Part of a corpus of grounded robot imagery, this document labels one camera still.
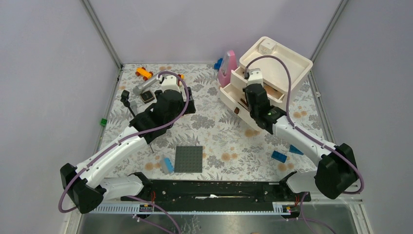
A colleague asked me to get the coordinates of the cream three-drawer organizer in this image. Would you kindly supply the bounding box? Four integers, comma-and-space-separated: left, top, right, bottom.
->
220, 36, 313, 131

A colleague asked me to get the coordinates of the white cosmetic box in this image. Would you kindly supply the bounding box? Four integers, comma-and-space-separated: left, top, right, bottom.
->
258, 38, 277, 55

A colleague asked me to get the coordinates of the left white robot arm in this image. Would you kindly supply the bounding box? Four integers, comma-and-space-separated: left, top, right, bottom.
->
58, 71, 196, 214

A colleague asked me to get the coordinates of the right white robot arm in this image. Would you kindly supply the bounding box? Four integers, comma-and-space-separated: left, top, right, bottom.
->
243, 68, 361, 201

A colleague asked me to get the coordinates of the black square compact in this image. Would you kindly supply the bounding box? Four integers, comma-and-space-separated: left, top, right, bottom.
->
140, 90, 155, 104

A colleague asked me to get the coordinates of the grey microphone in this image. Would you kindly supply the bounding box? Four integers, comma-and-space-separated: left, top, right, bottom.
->
132, 72, 160, 96

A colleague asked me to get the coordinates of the blue lego brick left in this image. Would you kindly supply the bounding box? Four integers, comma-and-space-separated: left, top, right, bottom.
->
271, 151, 287, 163

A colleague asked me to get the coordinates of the orange toy car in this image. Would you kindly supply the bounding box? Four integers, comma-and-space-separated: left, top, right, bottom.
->
135, 67, 153, 81

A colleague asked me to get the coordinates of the blue lego brick right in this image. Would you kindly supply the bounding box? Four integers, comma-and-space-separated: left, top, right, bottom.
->
289, 145, 304, 155

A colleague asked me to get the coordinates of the black mini tripod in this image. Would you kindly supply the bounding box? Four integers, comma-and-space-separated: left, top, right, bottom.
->
117, 90, 155, 151

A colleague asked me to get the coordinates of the grey lego baseplate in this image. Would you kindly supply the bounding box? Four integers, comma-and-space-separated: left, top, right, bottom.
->
174, 146, 203, 173

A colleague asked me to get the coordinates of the blue toy brick back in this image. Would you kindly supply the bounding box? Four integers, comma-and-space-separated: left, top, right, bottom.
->
213, 58, 223, 70

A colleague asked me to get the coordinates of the blue grey lego brick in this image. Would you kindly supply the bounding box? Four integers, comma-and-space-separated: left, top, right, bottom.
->
160, 157, 174, 175

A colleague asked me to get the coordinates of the green clip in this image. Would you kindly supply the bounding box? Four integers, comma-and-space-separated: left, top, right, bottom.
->
100, 118, 107, 127

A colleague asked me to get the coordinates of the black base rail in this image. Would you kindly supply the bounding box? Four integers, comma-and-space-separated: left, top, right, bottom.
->
136, 179, 311, 212

